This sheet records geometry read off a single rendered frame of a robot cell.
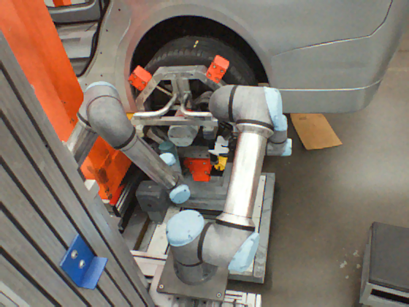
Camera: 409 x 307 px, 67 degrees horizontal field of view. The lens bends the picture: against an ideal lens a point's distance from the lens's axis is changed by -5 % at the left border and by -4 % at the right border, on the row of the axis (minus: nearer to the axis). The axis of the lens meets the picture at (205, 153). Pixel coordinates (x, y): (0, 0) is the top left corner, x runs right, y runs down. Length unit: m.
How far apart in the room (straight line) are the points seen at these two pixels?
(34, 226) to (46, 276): 0.10
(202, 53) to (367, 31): 0.74
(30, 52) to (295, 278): 1.74
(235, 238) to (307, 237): 1.31
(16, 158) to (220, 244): 0.56
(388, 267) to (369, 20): 1.11
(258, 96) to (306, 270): 1.32
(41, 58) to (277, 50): 1.04
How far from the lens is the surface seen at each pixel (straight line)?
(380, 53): 1.72
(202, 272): 1.07
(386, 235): 1.84
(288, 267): 2.05
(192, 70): 1.54
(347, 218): 2.30
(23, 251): 0.62
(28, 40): 1.43
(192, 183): 2.21
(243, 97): 0.96
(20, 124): 0.59
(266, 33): 1.61
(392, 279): 1.72
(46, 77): 1.48
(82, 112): 1.11
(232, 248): 0.90
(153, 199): 1.98
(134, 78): 1.66
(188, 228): 0.93
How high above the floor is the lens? 1.78
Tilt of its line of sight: 40 degrees down
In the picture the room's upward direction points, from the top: 11 degrees counter-clockwise
